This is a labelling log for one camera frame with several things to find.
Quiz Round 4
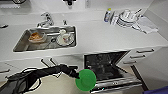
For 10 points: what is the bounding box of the white grey clutter pile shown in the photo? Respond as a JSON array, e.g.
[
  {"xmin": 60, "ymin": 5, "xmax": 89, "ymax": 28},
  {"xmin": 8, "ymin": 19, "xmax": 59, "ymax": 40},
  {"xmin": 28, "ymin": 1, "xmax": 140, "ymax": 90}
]
[{"xmin": 0, "ymin": 23, "xmax": 9, "ymax": 29}]

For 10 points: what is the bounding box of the dishwasher wire rack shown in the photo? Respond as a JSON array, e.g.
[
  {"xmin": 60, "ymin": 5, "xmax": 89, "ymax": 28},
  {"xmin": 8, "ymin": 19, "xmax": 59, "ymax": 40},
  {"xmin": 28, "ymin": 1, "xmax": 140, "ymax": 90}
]
[{"xmin": 85, "ymin": 53, "xmax": 129, "ymax": 83}]

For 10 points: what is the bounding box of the small clear bottle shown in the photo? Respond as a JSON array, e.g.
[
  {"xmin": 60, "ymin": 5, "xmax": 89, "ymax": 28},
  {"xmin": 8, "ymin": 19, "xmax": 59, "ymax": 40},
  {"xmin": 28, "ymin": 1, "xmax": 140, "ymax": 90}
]
[{"xmin": 110, "ymin": 13, "xmax": 119, "ymax": 26}]

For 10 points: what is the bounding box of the small chrome sink knob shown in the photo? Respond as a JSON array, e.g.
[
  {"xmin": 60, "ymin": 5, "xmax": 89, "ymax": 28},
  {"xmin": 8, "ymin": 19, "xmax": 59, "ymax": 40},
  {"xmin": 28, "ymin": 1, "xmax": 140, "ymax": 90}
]
[{"xmin": 62, "ymin": 19, "xmax": 68, "ymax": 26}]

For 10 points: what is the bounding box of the white cup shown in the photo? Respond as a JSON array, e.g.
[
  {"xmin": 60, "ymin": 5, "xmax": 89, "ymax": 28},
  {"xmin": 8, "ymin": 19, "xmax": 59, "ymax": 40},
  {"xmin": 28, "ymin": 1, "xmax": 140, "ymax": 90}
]
[{"xmin": 120, "ymin": 9, "xmax": 138, "ymax": 22}]

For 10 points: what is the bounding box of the white lower cabinet door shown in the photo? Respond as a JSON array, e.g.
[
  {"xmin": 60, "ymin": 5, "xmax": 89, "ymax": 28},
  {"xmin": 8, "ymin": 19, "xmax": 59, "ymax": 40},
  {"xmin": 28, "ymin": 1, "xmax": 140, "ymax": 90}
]
[
  {"xmin": 46, "ymin": 53, "xmax": 85, "ymax": 78},
  {"xmin": 0, "ymin": 58, "xmax": 54, "ymax": 84}
]

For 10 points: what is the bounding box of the chrome sink faucet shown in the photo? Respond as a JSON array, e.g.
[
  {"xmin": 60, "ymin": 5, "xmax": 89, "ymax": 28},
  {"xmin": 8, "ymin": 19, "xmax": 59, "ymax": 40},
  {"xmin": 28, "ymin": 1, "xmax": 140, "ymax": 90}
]
[{"xmin": 36, "ymin": 12, "xmax": 55, "ymax": 28}]

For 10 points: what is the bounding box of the white mug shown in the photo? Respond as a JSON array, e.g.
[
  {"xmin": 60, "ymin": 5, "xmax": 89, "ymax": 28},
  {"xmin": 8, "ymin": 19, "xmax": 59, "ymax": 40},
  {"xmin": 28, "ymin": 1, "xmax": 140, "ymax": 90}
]
[{"xmin": 58, "ymin": 29, "xmax": 73, "ymax": 43}]

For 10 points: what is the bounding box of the white saucer plate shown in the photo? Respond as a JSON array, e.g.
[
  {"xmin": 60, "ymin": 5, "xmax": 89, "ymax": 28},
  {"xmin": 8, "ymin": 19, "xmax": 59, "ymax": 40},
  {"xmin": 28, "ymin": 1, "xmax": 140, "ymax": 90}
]
[{"xmin": 55, "ymin": 33, "xmax": 75, "ymax": 47}]

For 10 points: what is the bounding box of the steel lower door handle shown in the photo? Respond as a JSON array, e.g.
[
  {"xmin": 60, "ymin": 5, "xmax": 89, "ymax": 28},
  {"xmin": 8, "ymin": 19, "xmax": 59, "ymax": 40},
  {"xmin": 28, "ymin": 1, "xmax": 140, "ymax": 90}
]
[
  {"xmin": 40, "ymin": 58, "xmax": 49, "ymax": 68},
  {"xmin": 49, "ymin": 57, "xmax": 58, "ymax": 66}
]

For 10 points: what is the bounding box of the stainless steel dishwasher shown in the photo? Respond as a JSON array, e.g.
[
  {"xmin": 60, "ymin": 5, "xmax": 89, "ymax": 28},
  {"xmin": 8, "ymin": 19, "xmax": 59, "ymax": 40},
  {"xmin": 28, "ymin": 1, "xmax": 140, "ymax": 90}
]
[{"xmin": 82, "ymin": 50, "xmax": 144, "ymax": 94}]

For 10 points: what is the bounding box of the green plate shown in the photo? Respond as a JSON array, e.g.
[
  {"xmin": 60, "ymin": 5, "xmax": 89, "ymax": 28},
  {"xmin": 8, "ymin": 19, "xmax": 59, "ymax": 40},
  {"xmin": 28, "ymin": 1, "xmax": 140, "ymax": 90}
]
[{"xmin": 75, "ymin": 68, "xmax": 98, "ymax": 92}]

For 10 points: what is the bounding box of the white wall outlet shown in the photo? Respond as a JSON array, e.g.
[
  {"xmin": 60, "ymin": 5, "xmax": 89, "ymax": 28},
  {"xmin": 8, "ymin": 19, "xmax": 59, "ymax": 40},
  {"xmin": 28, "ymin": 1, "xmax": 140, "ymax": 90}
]
[{"xmin": 84, "ymin": 0, "xmax": 92, "ymax": 9}]

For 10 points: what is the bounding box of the orange bowl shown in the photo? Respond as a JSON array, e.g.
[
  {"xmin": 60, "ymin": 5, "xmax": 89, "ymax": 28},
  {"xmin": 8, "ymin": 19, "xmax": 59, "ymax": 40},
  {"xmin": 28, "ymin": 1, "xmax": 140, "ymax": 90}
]
[{"xmin": 28, "ymin": 30, "xmax": 48, "ymax": 44}]

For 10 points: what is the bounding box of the white plate stack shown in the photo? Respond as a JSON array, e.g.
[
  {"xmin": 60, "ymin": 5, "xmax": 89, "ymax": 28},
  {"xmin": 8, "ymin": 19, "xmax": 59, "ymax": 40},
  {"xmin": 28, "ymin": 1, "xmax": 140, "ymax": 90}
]
[{"xmin": 116, "ymin": 13, "xmax": 143, "ymax": 29}]

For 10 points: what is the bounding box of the stainless steel sink basin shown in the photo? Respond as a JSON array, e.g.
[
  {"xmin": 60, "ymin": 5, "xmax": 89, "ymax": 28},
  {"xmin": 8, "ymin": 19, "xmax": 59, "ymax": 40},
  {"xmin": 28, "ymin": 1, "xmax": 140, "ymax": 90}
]
[{"xmin": 12, "ymin": 25, "xmax": 78, "ymax": 53}]

